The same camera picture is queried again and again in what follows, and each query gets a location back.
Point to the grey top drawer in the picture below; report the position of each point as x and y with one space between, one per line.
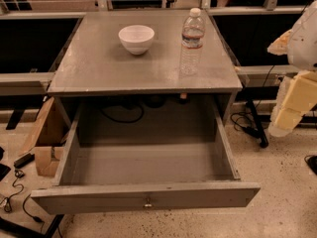
177 155

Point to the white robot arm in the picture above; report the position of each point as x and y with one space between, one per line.
296 95

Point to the brass drawer knob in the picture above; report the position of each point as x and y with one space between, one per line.
148 203

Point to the white ceramic bowl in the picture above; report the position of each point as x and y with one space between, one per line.
136 39

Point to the clear plastic water bottle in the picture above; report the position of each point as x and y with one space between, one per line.
192 34

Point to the black table leg right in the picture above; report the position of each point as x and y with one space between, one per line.
258 132

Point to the brown cardboard box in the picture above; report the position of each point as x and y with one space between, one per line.
45 139

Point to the black stand base left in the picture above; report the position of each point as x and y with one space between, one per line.
23 232

